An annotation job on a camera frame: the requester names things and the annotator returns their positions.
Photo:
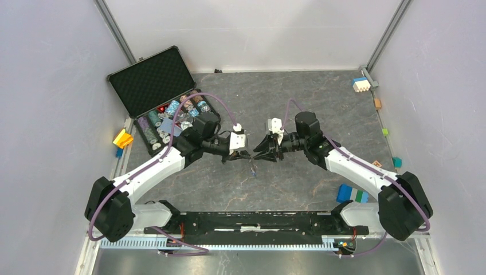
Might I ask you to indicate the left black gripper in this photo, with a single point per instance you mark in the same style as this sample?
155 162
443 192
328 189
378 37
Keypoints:
242 154

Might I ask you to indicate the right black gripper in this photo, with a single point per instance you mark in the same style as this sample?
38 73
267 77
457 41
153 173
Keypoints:
269 141

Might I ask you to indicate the metal key organizer plate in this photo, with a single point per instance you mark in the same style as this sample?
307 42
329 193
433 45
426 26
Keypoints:
251 163

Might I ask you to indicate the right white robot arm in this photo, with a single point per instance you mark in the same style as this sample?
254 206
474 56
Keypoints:
401 207

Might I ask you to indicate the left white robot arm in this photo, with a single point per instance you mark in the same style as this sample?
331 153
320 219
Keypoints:
112 206

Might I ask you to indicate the blue green brick stack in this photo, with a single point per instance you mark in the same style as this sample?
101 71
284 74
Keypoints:
348 193

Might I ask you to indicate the black poker chip case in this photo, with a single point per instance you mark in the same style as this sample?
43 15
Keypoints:
154 91

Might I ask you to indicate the blue white toy brick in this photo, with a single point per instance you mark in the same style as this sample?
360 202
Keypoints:
361 84

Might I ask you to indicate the yellow orange toy block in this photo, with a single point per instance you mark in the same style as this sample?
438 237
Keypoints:
123 139

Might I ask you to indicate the small blue block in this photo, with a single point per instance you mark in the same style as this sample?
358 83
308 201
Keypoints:
119 153

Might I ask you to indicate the teal small block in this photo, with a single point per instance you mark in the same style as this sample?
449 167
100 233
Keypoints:
397 162

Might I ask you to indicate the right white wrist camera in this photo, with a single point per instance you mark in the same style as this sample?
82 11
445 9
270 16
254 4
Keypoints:
274 126

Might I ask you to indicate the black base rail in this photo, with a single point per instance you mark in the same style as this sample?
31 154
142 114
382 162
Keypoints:
259 227

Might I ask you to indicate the grey slotted cable duct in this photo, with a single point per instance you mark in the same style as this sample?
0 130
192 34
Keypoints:
162 243

